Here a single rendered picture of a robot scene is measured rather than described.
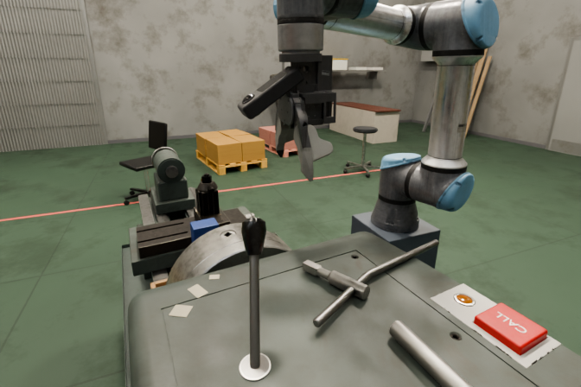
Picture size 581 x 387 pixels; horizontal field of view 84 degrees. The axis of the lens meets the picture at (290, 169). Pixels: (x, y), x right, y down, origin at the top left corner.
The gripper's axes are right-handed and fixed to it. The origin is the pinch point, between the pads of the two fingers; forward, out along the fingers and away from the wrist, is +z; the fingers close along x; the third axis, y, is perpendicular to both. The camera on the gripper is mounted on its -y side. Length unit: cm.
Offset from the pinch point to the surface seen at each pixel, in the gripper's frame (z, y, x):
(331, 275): 12.8, 0.7, -15.4
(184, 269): 21.6, -20.7, 7.8
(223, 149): 114, 55, 439
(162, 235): 45, -27, 68
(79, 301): 143, -95, 177
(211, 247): 17.8, -14.8, 8.1
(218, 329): 14.1, -17.3, -18.1
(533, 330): 13.5, 19.6, -33.6
